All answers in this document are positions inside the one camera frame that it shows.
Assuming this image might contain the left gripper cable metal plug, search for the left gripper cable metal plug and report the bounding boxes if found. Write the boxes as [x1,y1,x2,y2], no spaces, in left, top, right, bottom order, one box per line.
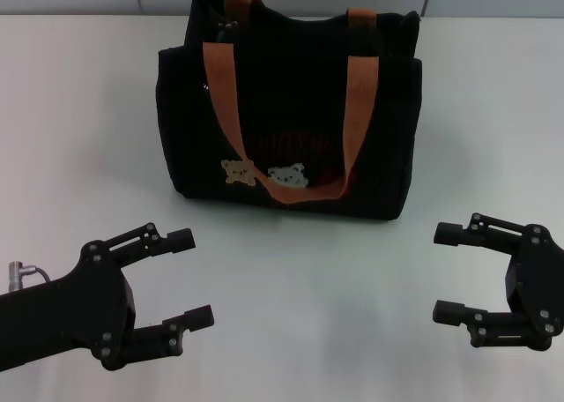
[5,263,55,294]

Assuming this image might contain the black food bag orange handles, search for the black food bag orange handles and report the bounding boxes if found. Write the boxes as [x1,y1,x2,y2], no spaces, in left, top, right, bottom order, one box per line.
[157,0,424,221]

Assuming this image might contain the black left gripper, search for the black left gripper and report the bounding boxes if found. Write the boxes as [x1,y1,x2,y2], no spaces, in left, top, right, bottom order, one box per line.
[0,221,216,372]

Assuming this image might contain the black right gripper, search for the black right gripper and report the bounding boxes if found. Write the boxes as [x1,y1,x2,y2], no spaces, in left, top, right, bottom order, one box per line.
[432,212,564,352]

